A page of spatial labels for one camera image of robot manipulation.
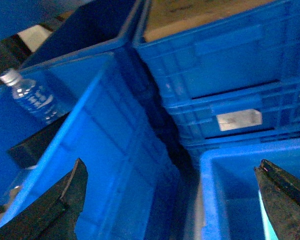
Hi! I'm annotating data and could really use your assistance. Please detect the blue crate far left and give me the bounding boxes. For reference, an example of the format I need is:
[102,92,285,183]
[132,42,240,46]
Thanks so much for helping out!
[0,69,73,199]

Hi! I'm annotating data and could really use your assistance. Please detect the blue crate with label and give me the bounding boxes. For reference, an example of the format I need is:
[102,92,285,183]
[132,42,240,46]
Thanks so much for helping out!
[133,0,300,165]

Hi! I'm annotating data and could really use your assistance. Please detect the blue crate centre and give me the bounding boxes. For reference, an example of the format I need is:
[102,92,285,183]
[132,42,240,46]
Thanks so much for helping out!
[0,53,180,240]

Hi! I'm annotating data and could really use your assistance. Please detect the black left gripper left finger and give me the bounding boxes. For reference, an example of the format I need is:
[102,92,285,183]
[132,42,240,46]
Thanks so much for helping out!
[0,158,88,240]

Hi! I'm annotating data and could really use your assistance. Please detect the clear water bottle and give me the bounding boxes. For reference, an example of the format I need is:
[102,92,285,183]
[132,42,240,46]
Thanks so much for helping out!
[0,68,68,125]

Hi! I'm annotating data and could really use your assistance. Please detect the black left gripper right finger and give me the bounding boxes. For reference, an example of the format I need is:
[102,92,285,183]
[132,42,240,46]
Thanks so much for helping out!
[254,159,300,240]

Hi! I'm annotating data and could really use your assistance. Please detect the dark blue crate top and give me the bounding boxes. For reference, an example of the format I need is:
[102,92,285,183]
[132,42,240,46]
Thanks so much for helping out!
[21,0,145,69]

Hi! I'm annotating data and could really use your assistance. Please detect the blue bin lower right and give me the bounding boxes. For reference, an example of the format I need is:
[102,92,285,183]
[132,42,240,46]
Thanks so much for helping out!
[199,138,300,240]

